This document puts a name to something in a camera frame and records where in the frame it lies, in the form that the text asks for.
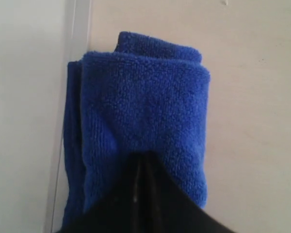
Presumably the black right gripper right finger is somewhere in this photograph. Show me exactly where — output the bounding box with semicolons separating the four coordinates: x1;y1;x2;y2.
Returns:
138;151;232;233

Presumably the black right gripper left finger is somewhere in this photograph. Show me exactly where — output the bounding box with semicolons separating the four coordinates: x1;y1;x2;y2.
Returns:
74;152;142;233

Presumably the blue microfiber cloth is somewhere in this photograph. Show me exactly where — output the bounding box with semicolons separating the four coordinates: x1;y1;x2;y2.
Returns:
63;32;210;226

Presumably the white board with aluminium frame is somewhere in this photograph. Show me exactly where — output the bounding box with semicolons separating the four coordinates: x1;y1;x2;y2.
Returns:
0;0;92;233

